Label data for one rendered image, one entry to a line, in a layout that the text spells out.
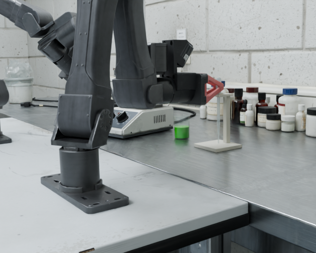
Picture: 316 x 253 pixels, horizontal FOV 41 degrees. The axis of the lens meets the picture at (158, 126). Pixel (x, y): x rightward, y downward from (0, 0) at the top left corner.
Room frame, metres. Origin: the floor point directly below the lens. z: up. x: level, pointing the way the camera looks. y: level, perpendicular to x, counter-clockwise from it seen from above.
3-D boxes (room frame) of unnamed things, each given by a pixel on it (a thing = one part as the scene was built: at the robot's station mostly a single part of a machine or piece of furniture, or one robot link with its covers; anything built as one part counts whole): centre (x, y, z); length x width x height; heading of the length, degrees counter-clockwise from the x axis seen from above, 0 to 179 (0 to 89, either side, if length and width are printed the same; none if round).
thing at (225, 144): (0.99, -0.14, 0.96); 0.08 x 0.08 x 0.13; 33
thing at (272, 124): (1.21, -0.33, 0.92); 0.04 x 0.04 x 0.04
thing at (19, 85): (2.14, 0.68, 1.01); 0.14 x 0.14 x 0.21
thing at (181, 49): (0.93, -0.05, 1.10); 0.07 x 0.06 x 0.11; 33
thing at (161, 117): (1.23, 0.06, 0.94); 0.22 x 0.13 x 0.08; 135
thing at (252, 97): (1.39, -0.31, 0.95); 0.06 x 0.06 x 0.11
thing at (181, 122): (1.12, -0.06, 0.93); 0.04 x 0.04 x 0.06
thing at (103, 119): (0.68, 0.13, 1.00); 0.09 x 0.06 x 0.06; 61
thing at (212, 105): (1.43, -0.20, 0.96); 0.07 x 0.07 x 0.13
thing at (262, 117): (1.27, -0.33, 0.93); 0.05 x 0.05 x 0.06
